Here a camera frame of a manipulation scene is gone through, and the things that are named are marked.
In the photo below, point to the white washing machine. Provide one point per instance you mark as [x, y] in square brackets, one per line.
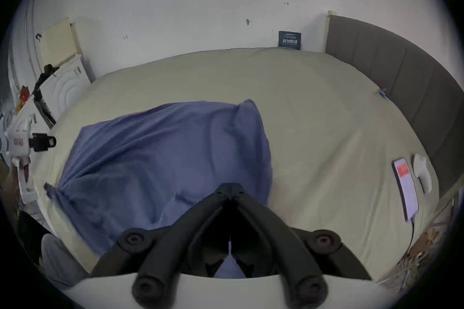
[67, 90]

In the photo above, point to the dark blue card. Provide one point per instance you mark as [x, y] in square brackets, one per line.
[289, 40]

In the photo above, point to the pale yellow board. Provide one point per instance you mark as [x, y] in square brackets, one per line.
[58, 41]

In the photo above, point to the grey padded headboard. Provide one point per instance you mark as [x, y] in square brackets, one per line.
[417, 75]

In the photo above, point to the phone with pink label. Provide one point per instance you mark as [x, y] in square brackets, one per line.
[406, 188]

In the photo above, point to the bed with beige sheet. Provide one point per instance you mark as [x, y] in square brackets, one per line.
[319, 119]

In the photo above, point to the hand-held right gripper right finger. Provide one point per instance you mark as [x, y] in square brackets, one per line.
[286, 246]

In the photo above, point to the small blue object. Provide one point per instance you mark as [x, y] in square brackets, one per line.
[382, 93]

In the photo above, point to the blue shirt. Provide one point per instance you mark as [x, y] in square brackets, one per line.
[163, 155]

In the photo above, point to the white hand controller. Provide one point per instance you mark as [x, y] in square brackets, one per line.
[423, 171]

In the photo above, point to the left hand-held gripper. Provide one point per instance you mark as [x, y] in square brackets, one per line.
[20, 144]

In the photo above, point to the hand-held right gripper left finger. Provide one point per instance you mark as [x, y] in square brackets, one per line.
[163, 257]

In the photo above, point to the person's legs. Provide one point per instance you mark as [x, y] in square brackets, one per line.
[60, 260]

